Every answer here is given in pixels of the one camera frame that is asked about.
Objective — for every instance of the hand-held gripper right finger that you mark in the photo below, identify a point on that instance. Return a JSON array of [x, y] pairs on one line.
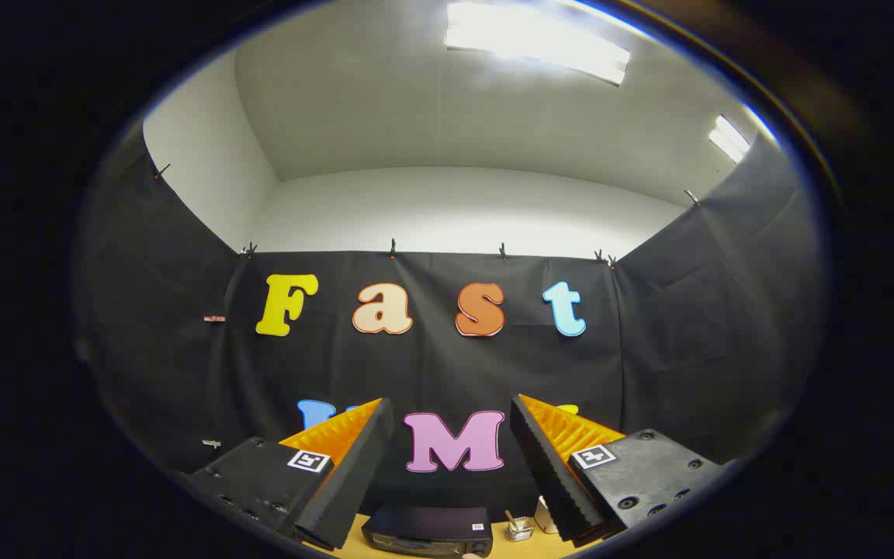
[[544, 466]]

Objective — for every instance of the large ceiling light panel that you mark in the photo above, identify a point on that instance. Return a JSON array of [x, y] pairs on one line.
[[532, 43]]

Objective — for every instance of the black toaster oven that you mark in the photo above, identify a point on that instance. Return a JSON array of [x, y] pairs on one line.
[[424, 524]]

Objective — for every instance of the white bread toaster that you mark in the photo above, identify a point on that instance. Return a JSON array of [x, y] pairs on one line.
[[546, 516]]

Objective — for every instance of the black backdrop cloth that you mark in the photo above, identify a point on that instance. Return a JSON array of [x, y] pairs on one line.
[[447, 365]]

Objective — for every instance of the small ceiling light panel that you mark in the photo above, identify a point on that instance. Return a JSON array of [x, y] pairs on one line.
[[728, 140]]

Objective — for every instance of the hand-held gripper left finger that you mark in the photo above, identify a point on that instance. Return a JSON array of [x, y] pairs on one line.
[[354, 473]]

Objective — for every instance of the row of black cloth clips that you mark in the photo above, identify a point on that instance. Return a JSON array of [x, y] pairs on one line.
[[393, 248]]

